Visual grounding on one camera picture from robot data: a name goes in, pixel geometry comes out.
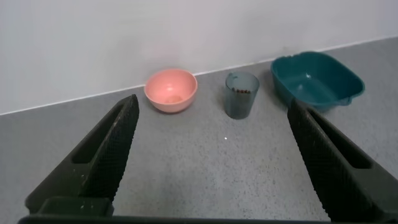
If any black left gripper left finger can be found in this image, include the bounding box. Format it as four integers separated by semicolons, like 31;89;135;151
24;94;140;215

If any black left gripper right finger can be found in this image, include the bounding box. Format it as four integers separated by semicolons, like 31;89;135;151
287;98;398;222

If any clear blue ribbed cup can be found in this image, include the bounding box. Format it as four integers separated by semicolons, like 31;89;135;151
224;71;261;120

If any pink plastic bowl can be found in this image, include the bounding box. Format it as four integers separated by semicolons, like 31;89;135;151
144;68;198;114

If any teal plastic basin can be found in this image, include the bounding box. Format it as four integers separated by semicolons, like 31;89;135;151
270;51;366;112

